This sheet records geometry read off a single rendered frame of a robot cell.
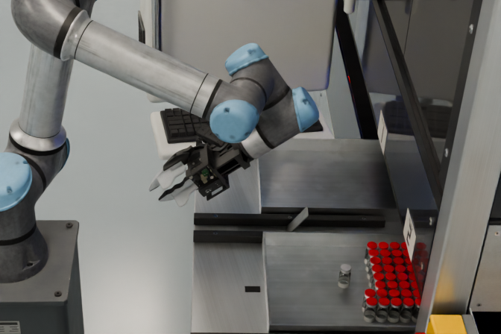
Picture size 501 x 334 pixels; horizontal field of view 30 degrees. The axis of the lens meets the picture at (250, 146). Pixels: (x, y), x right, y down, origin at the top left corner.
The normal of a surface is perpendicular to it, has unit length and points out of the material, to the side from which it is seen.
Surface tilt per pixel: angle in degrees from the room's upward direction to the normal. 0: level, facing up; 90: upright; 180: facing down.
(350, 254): 0
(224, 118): 90
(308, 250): 0
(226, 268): 0
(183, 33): 90
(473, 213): 90
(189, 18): 90
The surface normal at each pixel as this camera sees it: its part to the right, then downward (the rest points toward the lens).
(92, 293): 0.04, -0.83
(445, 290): 0.04, 0.57
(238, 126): -0.26, 0.54
